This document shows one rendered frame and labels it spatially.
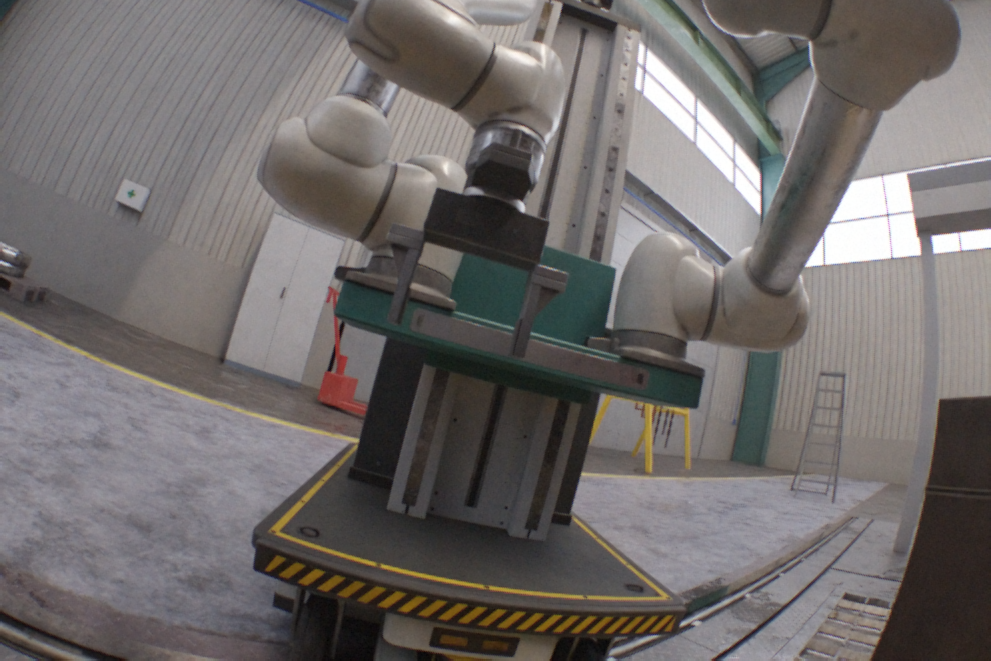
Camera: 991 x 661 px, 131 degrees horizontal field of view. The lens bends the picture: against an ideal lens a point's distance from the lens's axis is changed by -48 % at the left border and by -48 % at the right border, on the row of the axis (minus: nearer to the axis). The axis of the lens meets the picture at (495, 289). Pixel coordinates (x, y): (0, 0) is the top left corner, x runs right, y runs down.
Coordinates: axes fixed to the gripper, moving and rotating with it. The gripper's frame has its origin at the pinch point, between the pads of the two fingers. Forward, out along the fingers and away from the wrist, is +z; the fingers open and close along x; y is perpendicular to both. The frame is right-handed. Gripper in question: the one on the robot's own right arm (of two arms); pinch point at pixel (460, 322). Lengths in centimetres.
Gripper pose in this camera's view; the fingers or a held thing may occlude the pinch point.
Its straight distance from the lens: 45.8
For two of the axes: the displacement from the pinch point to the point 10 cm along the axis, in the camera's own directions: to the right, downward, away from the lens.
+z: -2.4, 9.4, -2.3
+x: -9.6, -2.7, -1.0
